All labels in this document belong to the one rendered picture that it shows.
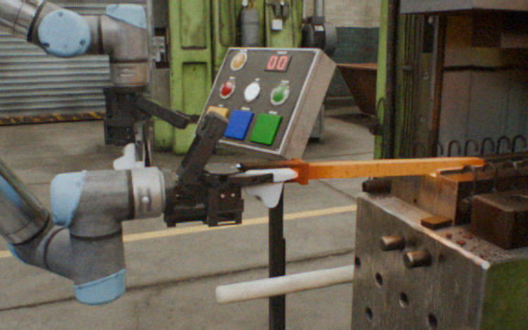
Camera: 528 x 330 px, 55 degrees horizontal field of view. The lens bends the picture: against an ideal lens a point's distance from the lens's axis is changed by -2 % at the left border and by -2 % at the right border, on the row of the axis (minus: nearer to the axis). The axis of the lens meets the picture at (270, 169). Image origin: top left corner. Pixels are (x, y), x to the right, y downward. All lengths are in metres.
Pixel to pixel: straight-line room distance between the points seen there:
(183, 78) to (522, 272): 5.07
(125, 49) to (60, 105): 7.65
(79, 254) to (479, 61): 0.92
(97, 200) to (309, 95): 0.68
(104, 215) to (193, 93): 4.99
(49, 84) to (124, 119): 7.61
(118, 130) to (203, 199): 0.34
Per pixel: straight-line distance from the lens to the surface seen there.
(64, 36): 0.90
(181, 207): 0.78
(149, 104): 1.06
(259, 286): 1.30
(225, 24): 5.61
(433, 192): 0.97
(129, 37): 1.04
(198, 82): 5.71
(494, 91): 1.29
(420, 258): 0.89
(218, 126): 0.76
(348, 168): 0.86
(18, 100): 8.69
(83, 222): 0.76
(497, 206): 0.85
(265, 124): 1.28
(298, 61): 1.32
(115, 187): 0.75
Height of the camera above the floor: 1.22
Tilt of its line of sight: 14 degrees down
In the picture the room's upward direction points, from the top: straight up
